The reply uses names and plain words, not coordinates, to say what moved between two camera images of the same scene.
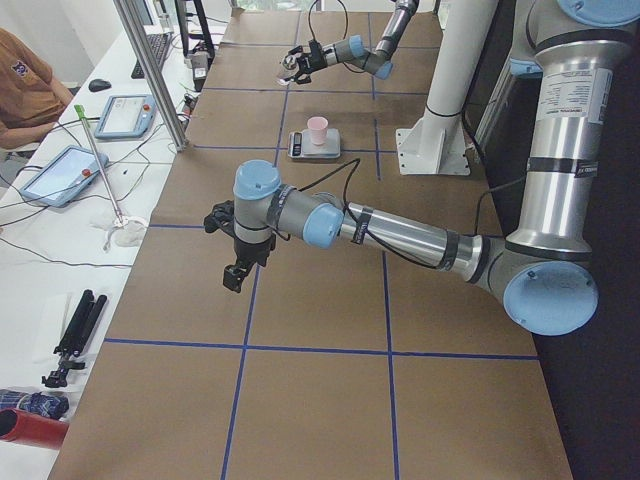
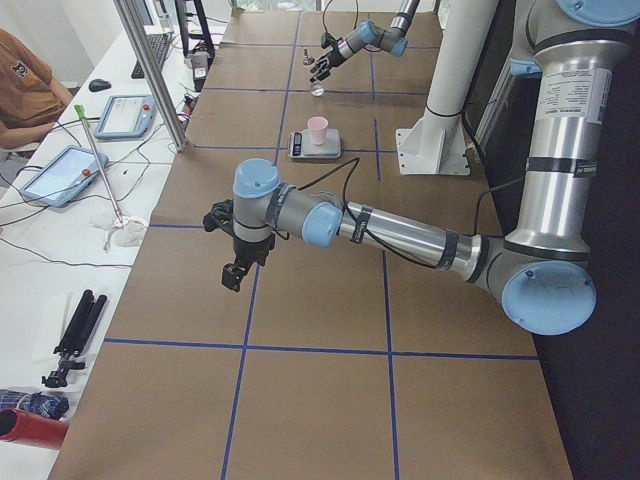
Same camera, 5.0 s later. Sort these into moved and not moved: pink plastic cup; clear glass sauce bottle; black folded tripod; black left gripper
Moved: clear glass sauce bottle
Not moved: pink plastic cup; black left gripper; black folded tripod
